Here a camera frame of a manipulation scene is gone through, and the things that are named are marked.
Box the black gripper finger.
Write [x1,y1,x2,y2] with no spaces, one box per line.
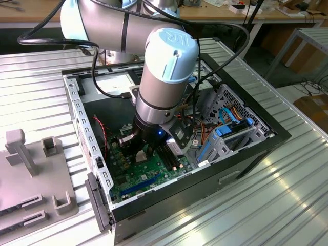
[146,143,157,158]
[119,135,140,165]

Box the metal socket cover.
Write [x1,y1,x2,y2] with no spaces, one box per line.
[119,123,134,139]

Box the green motherboard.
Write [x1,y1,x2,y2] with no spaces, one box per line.
[106,122,196,204]

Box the blue expansion slot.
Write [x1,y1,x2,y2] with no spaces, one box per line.
[119,173,162,196]

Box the black open PC case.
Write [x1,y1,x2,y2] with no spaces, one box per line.
[61,52,293,246]

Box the grey power supply unit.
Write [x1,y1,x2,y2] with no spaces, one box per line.
[78,72,140,134]

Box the hard disk in blue carrier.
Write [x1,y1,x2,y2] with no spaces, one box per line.
[214,117,255,140]

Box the metal drive cage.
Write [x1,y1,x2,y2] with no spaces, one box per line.
[184,58,223,118]

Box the perforated metal disk bay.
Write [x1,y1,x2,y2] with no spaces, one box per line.
[199,83,276,165]

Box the grey parts rack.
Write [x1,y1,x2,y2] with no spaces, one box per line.
[0,129,79,240]

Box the white flat box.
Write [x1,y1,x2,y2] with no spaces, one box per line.
[229,4,262,15]

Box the cardboard box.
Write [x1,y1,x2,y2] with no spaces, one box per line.
[283,38,328,75]
[293,94,328,134]

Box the wooden desk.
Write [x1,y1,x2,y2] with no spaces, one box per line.
[0,0,328,60]

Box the metal slat shelf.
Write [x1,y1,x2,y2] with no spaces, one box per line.
[265,27,328,85]

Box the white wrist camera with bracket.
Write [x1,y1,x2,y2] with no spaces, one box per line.
[158,116,194,157]

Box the twisted fan wire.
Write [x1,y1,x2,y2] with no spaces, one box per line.
[92,115,110,154]

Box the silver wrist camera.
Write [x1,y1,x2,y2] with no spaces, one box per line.
[129,86,141,106]

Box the black camera cable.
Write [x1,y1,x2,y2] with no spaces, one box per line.
[91,0,251,124]
[17,0,132,101]

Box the blue plastic rail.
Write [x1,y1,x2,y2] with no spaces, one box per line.
[196,139,213,162]

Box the orange black wire bundle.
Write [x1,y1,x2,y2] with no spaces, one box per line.
[191,120,223,146]

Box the dark grey case handle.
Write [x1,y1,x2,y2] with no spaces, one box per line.
[84,171,115,234]

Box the light blue flat wire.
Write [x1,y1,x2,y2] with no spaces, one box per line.
[219,107,241,127]

